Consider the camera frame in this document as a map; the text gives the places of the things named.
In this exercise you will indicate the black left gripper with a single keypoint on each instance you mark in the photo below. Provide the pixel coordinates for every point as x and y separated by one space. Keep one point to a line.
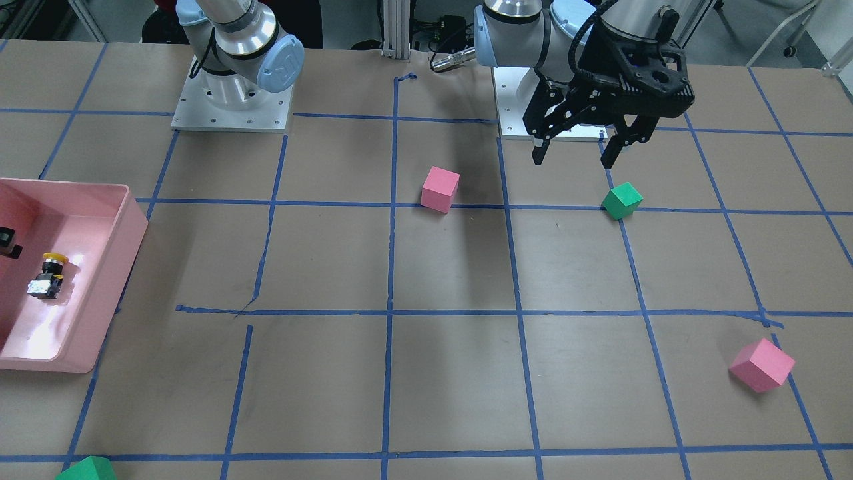
589 78

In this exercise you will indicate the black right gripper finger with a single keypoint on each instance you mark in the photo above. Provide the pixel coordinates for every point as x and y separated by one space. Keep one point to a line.
9 247

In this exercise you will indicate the yellow black push button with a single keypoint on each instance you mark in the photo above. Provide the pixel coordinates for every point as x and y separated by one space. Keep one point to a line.
47 284

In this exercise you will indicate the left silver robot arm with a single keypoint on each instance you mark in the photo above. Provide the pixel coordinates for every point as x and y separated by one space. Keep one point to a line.
516 33

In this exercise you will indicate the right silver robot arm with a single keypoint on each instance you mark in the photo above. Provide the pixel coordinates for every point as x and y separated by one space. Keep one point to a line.
99 112

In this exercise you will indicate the green cube near base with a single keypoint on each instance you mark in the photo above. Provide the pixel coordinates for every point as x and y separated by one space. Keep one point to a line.
621 201

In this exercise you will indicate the pink plastic bin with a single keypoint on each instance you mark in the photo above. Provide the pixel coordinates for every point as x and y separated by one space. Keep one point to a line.
77 243

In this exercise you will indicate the pink cube near centre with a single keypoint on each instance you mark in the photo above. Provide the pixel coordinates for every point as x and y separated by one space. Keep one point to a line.
439 189

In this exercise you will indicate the pink cube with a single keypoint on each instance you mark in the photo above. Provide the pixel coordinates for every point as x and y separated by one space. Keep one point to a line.
762 366
439 189

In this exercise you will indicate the aluminium frame post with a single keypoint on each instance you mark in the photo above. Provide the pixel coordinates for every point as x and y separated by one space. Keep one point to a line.
396 27

